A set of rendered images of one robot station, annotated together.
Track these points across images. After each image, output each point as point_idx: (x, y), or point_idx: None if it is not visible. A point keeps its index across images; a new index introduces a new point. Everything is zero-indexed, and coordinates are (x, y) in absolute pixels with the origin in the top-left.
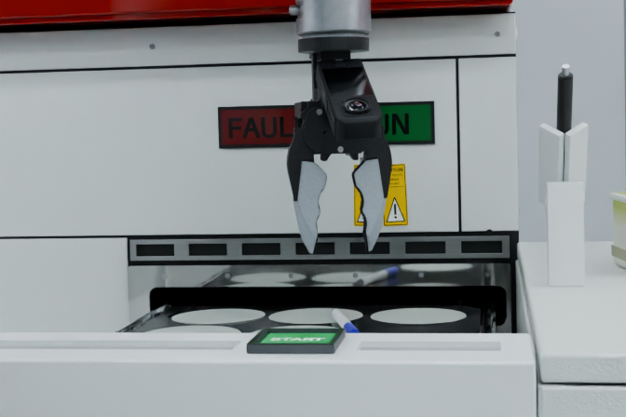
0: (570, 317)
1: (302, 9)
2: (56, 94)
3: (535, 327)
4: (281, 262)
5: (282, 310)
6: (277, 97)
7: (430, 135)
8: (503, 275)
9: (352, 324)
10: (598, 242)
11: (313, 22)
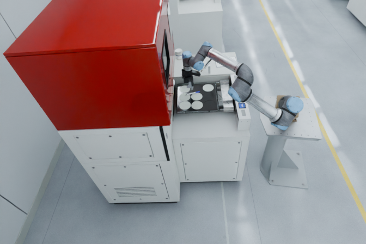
0: (226, 72)
1: (190, 67)
2: None
3: (229, 73)
4: None
5: (181, 100)
6: None
7: None
8: (174, 80)
9: (196, 91)
10: (175, 71)
11: (191, 68)
